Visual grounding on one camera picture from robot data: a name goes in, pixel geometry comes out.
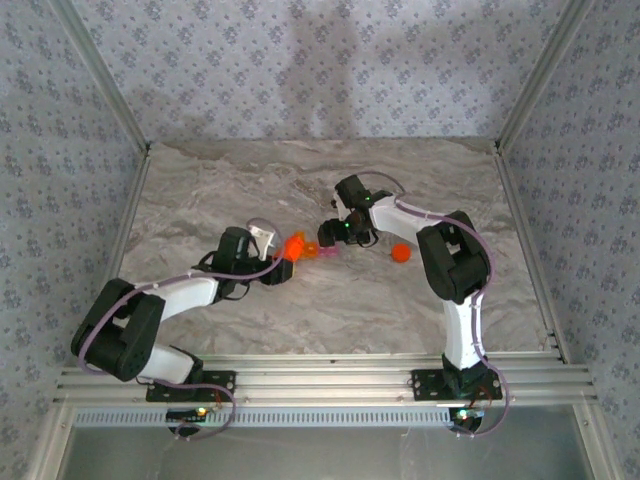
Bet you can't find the aluminium frame leg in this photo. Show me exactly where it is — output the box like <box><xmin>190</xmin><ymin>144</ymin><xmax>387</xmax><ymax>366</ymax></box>
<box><xmin>27</xmin><ymin>404</ymin><xmax>76</xmax><ymax>480</ymax></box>
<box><xmin>572</xmin><ymin>403</ymin><xmax>619</xmax><ymax>480</ymax></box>

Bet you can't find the aluminium corner post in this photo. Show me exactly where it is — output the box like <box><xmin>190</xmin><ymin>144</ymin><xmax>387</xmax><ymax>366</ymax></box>
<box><xmin>49</xmin><ymin>0</ymin><xmax>153</xmax><ymax>154</ymax></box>
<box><xmin>493</xmin><ymin>0</ymin><xmax>597</xmax><ymax>151</ymax></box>

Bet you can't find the aluminium side rail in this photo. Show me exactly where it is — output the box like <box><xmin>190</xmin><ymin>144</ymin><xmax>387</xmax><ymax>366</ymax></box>
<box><xmin>74</xmin><ymin>144</ymin><xmax>154</xmax><ymax>369</ymax></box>
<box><xmin>492</xmin><ymin>142</ymin><xmax>574</xmax><ymax>365</ymax></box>

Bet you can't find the circuit board green LED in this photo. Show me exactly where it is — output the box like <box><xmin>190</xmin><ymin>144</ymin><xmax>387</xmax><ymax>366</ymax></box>
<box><xmin>447</xmin><ymin>406</ymin><xmax>487</xmax><ymax>431</ymax></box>
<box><xmin>166</xmin><ymin>406</ymin><xmax>221</xmax><ymax>422</ymax></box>

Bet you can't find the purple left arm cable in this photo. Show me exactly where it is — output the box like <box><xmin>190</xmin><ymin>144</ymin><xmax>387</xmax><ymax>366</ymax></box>
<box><xmin>77</xmin><ymin>216</ymin><xmax>287</xmax><ymax>442</ymax></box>

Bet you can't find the orange pill bottle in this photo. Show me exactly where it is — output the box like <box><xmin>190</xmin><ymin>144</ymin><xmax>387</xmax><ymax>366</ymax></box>
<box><xmin>282</xmin><ymin>234</ymin><xmax>307</xmax><ymax>264</ymax></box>

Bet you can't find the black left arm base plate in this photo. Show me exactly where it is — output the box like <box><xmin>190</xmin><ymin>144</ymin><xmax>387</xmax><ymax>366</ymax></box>
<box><xmin>144</xmin><ymin>368</ymin><xmax>237</xmax><ymax>404</ymax></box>

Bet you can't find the grey metal sheet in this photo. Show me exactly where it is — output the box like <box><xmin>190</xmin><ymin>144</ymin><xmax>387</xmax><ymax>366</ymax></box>
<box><xmin>54</xmin><ymin>405</ymin><xmax>596</xmax><ymax>480</ymax></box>

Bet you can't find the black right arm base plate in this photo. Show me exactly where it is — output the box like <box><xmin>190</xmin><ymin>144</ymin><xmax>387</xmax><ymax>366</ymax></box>
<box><xmin>410</xmin><ymin>368</ymin><xmax>503</xmax><ymax>403</ymax></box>

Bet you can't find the grey slotted cable duct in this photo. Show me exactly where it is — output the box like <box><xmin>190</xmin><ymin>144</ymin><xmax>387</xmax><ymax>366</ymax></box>
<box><xmin>72</xmin><ymin>407</ymin><xmax>451</xmax><ymax>429</ymax></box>

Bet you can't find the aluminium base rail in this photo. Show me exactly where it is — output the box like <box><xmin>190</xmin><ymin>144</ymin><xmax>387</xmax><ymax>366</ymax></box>
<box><xmin>52</xmin><ymin>352</ymin><xmax>600</xmax><ymax>407</ymax></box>

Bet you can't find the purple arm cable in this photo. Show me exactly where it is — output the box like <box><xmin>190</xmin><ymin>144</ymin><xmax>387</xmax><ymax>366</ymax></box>
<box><xmin>77</xmin><ymin>216</ymin><xmax>287</xmax><ymax>442</ymax></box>
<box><xmin>357</xmin><ymin>169</ymin><xmax>514</xmax><ymax>440</ymax></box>

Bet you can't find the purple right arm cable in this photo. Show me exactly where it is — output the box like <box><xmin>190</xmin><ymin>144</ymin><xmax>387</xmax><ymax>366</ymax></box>
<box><xmin>357</xmin><ymin>169</ymin><xmax>514</xmax><ymax>440</ymax></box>

